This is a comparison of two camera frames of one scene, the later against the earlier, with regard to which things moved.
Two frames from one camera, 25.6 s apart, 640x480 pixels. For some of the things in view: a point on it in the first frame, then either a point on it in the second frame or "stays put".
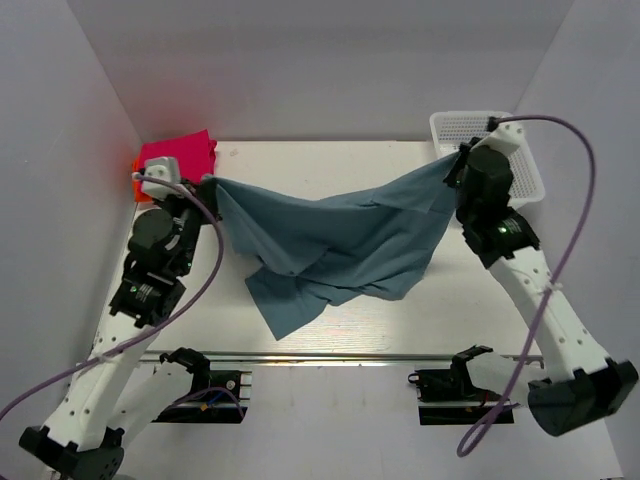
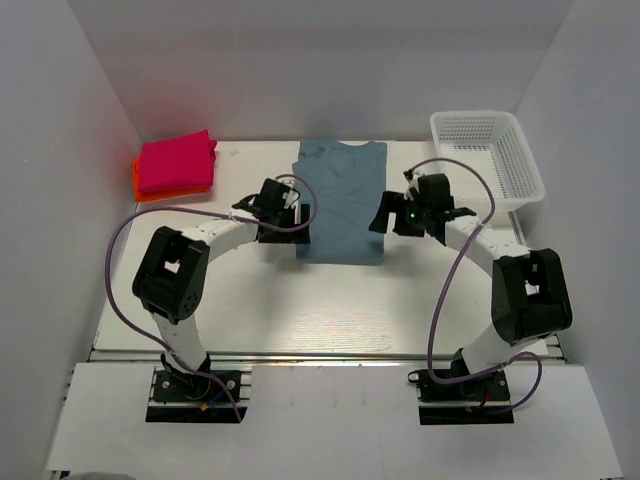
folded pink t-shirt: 195,153 stays put
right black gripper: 451,177 to 396,202
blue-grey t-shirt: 310,255 to 347,181
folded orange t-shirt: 140,196 stays put
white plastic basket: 449,128 stays put
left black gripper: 205,191 to 296,237
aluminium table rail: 353,357 stays put
